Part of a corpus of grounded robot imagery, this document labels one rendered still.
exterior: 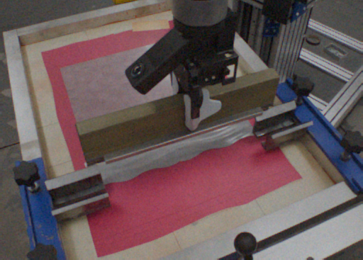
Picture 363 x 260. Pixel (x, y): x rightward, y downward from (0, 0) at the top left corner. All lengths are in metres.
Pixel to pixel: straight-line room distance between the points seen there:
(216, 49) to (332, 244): 0.34
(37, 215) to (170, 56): 0.36
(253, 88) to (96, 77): 0.44
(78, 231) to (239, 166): 0.33
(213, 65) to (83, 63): 0.52
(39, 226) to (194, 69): 0.36
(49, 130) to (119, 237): 0.30
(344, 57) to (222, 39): 1.89
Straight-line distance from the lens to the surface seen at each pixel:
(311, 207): 0.71
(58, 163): 0.80
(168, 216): 0.70
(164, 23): 1.13
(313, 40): 2.49
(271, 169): 0.78
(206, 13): 0.49
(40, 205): 0.70
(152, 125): 0.62
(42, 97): 0.95
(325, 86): 2.18
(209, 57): 0.56
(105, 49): 1.05
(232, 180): 0.75
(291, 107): 0.81
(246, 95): 0.67
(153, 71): 0.53
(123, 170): 0.76
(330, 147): 0.79
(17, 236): 1.88
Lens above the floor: 1.58
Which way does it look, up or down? 47 degrees down
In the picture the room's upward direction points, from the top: straight up
